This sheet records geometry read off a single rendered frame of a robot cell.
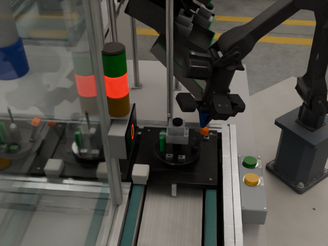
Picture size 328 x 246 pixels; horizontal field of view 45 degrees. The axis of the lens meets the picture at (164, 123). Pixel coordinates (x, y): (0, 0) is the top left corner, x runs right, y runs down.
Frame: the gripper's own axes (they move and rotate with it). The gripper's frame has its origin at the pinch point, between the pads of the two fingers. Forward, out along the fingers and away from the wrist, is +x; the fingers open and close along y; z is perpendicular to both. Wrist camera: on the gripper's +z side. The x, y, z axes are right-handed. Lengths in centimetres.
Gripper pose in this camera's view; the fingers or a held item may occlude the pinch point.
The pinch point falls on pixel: (205, 117)
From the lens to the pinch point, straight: 109.8
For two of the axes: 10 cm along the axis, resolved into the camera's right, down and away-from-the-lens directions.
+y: 9.3, 0.0, 3.6
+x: -2.3, 7.7, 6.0
